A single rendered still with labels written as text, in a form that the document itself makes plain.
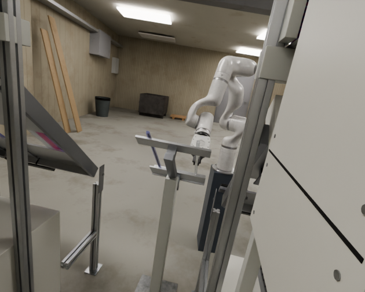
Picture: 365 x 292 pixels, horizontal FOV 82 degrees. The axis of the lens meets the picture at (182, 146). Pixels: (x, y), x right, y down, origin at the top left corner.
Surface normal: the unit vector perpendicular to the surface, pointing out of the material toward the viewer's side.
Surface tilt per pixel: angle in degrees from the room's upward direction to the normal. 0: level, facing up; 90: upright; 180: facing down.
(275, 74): 90
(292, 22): 90
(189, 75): 90
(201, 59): 90
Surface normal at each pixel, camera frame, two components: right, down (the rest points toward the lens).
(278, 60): -0.18, 0.24
